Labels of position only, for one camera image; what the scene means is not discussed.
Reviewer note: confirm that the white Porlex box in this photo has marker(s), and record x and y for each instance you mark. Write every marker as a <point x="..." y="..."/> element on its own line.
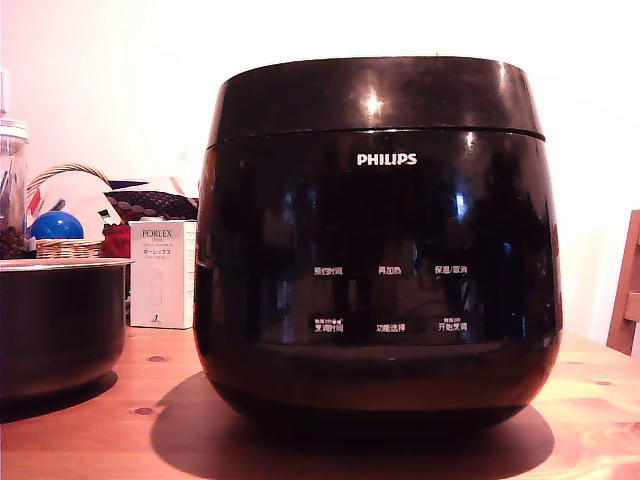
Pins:
<point x="161" y="280"/>

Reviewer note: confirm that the red fabric pouch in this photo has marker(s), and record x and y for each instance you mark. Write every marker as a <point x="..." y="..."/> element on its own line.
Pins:
<point x="116" y="242"/>

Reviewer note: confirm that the black inner cooking pot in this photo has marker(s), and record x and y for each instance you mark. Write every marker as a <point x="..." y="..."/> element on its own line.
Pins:
<point x="55" y="325"/>

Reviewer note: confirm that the black rice cooker lid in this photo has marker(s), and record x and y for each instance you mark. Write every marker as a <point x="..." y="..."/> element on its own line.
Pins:
<point x="380" y="95"/>

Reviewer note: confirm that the blue ball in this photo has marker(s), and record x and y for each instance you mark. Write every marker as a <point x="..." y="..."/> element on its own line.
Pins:
<point x="56" y="226"/>

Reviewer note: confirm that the woven wicker basket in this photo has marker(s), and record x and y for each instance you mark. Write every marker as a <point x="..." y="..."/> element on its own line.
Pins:
<point x="65" y="248"/>

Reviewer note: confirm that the clear glass jar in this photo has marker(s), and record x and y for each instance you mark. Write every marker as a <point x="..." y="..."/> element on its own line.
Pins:
<point x="11" y="190"/>

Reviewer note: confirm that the dark patterned pouch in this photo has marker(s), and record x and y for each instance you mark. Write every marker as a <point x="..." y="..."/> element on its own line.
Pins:
<point x="155" y="204"/>

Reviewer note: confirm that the wooden slat-back chair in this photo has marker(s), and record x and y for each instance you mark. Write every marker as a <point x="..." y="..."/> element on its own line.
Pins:
<point x="627" y="300"/>

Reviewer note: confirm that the white printed paper bag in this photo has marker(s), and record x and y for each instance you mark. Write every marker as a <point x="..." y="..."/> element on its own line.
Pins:
<point x="75" y="195"/>

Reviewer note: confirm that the black Philips rice cooker body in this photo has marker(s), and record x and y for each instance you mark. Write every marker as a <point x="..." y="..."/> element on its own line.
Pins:
<point x="380" y="300"/>

